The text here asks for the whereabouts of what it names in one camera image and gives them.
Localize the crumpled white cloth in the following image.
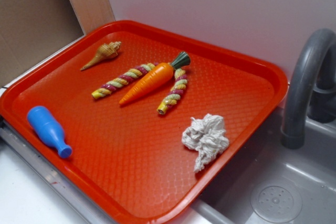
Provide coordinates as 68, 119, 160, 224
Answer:
182, 113, 230, 173

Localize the orange plastic toy carrot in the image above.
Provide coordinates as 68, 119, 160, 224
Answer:
119, 51, 191, 105

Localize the grey toy sink basin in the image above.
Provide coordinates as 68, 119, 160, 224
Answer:
192, 109, 335, 223

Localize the tan spiral seashell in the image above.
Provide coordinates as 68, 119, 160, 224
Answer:
80, 41, 122, 71

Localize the blue plastic toy bottle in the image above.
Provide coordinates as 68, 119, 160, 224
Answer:
27, 106, 72, 158

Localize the red plastic tray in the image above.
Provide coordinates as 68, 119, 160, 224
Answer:
1, 21, 288, 223

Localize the multicolour twisted rope toy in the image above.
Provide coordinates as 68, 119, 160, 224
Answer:
91, 63, 188, 115

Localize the grey toy faucet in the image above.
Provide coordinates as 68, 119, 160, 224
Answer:
281, 28, 335, 149

